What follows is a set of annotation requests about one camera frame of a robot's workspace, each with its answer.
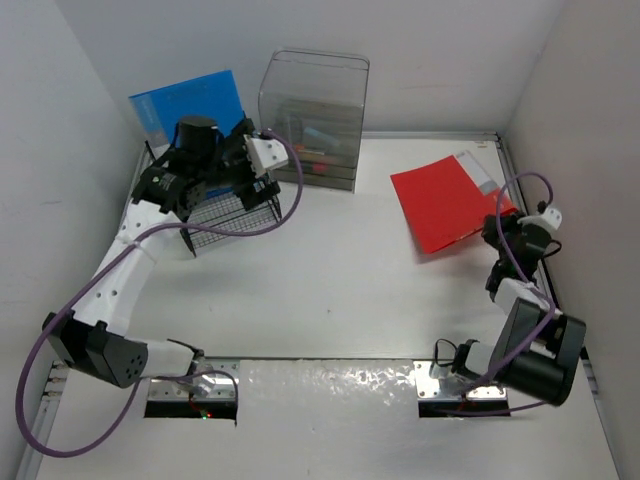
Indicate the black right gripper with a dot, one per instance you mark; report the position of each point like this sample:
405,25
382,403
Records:
490,228

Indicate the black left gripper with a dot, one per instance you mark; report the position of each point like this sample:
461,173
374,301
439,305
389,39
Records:
246,191

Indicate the black wire mesh shelf rack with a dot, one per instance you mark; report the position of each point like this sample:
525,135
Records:
221,209

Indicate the pink black highlighter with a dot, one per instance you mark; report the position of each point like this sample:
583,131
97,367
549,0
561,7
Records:
316,168

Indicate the orange black highlighter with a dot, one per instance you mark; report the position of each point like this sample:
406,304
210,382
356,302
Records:
309,150

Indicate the red folder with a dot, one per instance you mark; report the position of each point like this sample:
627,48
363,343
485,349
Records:
447,201

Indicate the clear plastic drawer organizer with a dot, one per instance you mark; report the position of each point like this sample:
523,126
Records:
323,90

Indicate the blue folder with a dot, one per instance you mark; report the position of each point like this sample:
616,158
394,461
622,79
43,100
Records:
213,95

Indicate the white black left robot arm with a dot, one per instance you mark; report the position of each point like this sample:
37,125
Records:
91,336

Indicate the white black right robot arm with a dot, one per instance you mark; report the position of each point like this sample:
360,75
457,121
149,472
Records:
538,349

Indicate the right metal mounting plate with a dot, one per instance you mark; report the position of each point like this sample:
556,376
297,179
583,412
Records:
435,383

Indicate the metal mounting plate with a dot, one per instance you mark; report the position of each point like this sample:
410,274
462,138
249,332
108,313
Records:
214,379
435,383

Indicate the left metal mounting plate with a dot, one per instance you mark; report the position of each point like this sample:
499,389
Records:
214,379

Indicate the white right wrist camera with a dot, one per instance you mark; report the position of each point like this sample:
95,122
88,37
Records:
550,219

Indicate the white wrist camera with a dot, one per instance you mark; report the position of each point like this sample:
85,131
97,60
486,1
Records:
550,219
265,155

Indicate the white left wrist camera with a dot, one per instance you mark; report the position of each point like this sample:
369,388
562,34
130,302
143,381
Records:
265,155

